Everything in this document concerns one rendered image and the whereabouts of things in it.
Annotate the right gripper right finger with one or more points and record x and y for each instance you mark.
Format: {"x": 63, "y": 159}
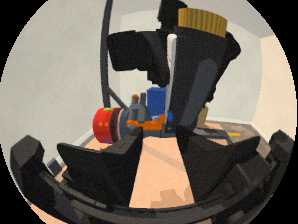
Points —
{"x": 206, "y": 161}

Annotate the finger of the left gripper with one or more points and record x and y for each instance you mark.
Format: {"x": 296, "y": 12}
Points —
{"x": 150, "y": 55}

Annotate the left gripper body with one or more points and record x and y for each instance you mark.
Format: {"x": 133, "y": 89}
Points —
{"x": 121, "y": 50}

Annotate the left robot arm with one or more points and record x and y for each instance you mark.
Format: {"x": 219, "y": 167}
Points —
{"x": 168, "y": 11}

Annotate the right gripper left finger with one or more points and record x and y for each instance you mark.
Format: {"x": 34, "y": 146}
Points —
{"x": 117, "y": 163}

